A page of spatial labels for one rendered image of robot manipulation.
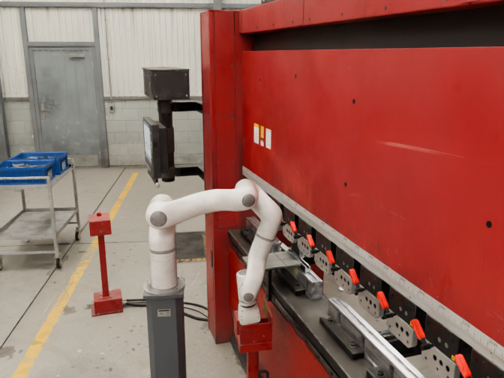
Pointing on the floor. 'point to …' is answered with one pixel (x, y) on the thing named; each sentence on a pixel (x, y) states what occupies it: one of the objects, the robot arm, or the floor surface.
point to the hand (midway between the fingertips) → (250, 331)
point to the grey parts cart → (40, 217)
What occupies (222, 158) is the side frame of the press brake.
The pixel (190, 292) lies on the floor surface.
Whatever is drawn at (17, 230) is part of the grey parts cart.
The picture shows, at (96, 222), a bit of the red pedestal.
